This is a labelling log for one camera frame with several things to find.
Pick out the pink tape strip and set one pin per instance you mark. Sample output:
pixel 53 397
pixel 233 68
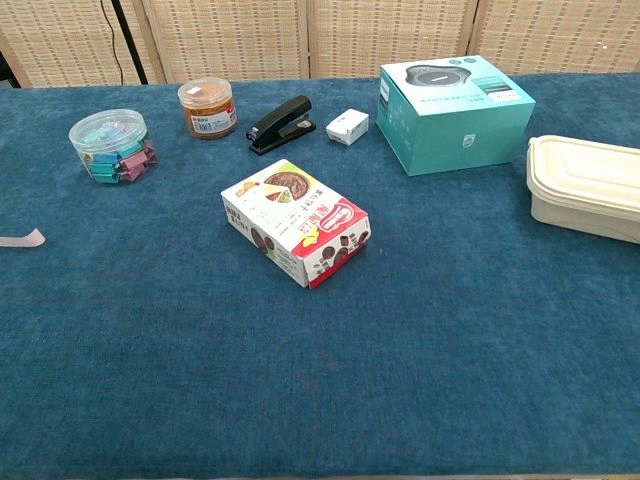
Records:
pixel 25 239

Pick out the chocolate pie snack box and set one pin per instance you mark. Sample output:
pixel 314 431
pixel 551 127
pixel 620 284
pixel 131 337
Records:
pixel 295 220

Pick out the small white staple box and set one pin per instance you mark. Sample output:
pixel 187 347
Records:
pixel 347 126

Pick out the black stapler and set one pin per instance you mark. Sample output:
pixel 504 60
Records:
pixel 280 120

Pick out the teal product box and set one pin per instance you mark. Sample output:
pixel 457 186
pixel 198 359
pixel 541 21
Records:
pixel 450 130

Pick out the clear jar of brown rubber bands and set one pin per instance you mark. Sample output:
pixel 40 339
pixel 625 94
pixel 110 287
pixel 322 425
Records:
pixel 207 112

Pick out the blue tablecloth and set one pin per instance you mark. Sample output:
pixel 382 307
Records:
pixel 150 350

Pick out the bamboo folding screen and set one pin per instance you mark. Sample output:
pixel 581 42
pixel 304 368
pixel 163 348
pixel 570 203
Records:
pixel 390 35

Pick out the clear jar of binder clips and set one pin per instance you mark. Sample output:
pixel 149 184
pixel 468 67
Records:
pixel 110 150

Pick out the cream lidded lunch container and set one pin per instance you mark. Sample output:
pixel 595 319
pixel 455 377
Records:
pixel 585 185

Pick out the black tripod stand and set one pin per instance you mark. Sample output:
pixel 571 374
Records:
pixel 131 42

